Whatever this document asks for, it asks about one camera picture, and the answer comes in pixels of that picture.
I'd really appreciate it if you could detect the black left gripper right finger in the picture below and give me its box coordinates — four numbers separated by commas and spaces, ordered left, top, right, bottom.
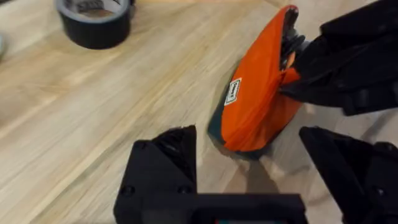
298, 126, 398, 224

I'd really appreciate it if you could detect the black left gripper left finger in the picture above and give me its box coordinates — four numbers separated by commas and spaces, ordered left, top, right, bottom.
118, 124, 198, 195

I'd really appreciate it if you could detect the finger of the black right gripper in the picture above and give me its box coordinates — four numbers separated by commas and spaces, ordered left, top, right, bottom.
294, 0, 398, 78
279, 63, 398, 116

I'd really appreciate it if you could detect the orange soft zip bag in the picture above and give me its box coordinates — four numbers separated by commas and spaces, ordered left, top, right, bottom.
207, 4, 307, 161

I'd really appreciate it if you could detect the black tape roll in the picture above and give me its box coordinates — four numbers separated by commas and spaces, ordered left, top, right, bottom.
54, 0, 136, 50

